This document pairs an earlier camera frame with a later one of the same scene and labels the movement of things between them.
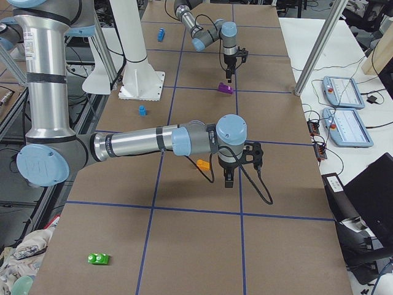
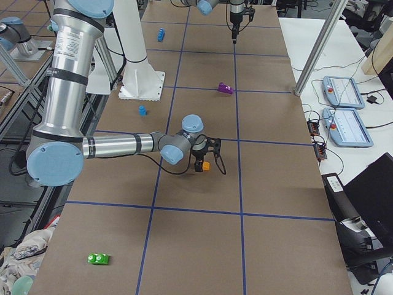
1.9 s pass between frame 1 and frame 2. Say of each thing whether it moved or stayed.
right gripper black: moved
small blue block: stayed
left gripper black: moved
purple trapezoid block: stayed
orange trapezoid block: stayed
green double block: stayed
